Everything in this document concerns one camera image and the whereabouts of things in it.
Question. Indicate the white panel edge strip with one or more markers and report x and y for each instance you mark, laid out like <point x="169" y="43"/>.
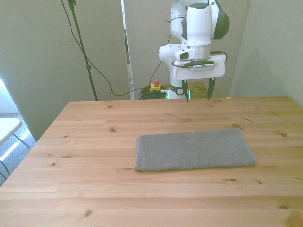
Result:
<point x="127" y="59"/>

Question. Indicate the white folding table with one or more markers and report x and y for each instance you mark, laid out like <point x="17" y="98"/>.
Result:
<point x="7" y="127"/>

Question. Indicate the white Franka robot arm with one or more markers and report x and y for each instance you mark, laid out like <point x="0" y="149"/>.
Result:
<point x="198" y="23"/>

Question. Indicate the yellow emergency stop box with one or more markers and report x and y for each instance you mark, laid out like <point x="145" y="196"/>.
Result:
<point x="155" y="88"/>

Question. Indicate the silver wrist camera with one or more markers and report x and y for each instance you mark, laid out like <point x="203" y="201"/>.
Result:
<point x="203" y="67"/>

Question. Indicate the grey towel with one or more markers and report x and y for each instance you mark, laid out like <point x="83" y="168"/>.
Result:
<point x="194" y="149"/>

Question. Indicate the thin black tripod pole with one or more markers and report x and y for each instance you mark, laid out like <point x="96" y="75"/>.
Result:
<point x="82" y="47"/>

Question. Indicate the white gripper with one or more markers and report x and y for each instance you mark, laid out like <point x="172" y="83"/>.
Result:
<point x="217" y="68"/>

